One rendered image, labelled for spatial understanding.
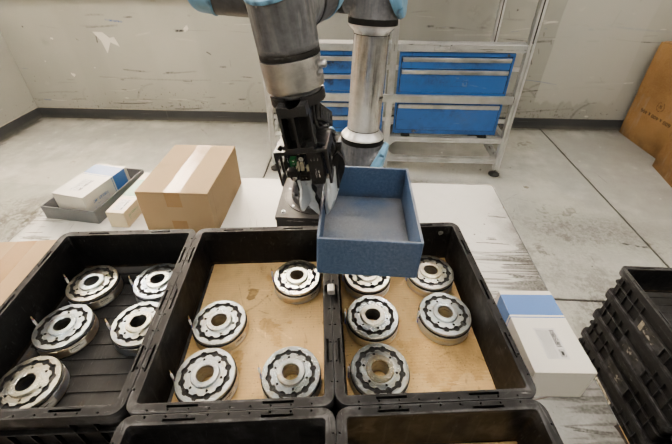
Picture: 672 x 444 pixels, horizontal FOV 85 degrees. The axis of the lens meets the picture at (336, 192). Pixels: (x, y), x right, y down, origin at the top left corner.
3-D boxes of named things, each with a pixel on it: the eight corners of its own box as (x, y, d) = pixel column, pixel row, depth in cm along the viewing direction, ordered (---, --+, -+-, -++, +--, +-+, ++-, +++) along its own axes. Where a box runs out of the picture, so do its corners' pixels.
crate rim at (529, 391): (328, 232, 86) (328, 225, 85) (454, 229, 87) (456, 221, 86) (335, 414, 54) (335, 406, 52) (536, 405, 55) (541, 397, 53)
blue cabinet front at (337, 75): (282, 129, 268) (274, 49, 236) (381, 132, 265) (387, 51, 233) (281, 131, 265) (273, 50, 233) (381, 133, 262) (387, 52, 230)
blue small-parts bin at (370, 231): (325, 195, 71) (325, 164, 67) (402, 199, 71) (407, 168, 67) (316, 273, 55) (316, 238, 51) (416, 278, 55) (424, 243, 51)
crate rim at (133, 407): (200, 236, 85) (197, 228, 84) (328, 232, 86) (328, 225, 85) (126, 422, 53) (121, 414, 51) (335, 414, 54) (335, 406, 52)
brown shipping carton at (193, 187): (185, 181, 142) (175, 144, 133) (241, 182, 141) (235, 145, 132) (149, 232, 117) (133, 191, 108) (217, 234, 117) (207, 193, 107)
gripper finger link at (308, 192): (298, 232, 57) (287, 183, 52) (304, 209, 62) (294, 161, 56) (318, 232, 56) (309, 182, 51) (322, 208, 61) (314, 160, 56)
